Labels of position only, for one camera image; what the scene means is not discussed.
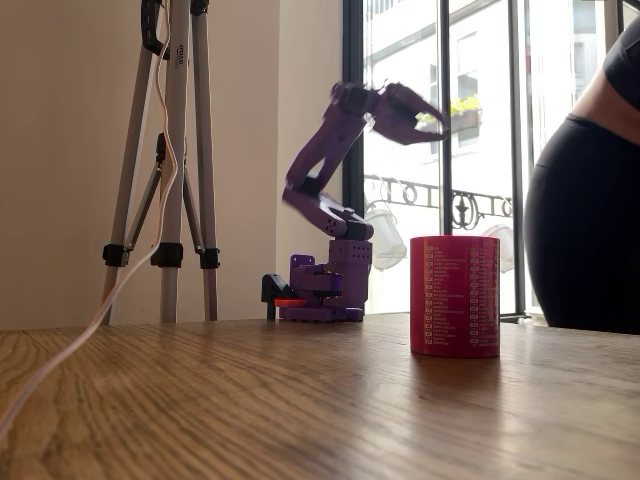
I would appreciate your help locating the person in black clothes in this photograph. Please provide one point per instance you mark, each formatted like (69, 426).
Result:
(575, 225)

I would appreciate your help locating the red cup with white print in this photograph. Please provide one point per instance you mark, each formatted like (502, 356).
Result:
(452, 300)

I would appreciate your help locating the black window frame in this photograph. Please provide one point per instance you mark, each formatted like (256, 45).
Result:
(352, 50)

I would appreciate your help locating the black orange table clamp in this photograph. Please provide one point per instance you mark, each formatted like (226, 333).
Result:
(272, 287)

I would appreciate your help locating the purple 3D-printed robot arm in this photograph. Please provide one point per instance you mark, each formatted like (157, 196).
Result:
(325, 145)

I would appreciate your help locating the flower box with yellow flowers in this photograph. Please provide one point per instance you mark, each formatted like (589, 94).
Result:
(467, 117)

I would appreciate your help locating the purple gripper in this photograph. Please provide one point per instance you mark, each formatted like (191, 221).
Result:
(398, 111)

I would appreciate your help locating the grey camera tripod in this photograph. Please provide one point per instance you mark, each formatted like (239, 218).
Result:
(177, 150)

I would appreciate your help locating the black ornate balcony railing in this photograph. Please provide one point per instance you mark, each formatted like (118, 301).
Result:
(465, 207)

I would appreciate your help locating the white hanging plant pot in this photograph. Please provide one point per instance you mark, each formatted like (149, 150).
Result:
(505, 250)
(385, 240)

